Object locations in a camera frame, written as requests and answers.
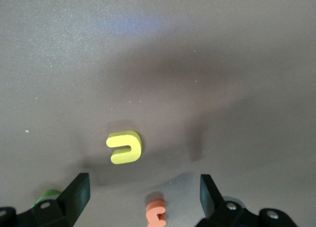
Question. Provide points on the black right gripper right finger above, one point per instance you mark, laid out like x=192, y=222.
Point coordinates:
x=214, y=207

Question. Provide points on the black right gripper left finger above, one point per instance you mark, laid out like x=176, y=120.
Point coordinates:
x=71, y=202

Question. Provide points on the orange foam letter t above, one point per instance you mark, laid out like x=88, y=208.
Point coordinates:
x=156, y=212

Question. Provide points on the green foam letter n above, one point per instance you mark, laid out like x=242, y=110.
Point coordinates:
x=48, y=194

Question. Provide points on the brown table cover sheet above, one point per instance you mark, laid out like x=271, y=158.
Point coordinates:
x=158, y=64

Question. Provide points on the yellow foam letter u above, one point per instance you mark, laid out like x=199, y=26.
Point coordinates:
x=133, y=148

